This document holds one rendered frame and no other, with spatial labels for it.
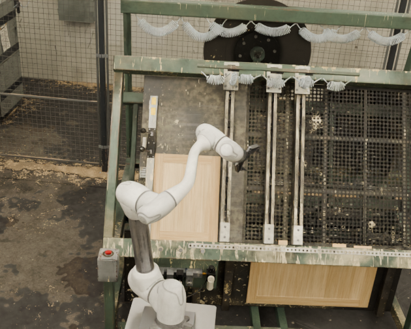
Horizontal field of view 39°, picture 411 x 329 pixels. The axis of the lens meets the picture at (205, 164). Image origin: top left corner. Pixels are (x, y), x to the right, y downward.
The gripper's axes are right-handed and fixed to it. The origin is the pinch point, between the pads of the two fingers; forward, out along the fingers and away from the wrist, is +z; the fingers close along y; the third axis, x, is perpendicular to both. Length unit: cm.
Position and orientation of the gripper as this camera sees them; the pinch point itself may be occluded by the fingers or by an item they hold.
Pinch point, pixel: (251, 160)
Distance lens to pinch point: 342.8
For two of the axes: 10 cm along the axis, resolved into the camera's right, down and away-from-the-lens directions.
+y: 6.1, -7.7, -1.6
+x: -6.8, -6.2, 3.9
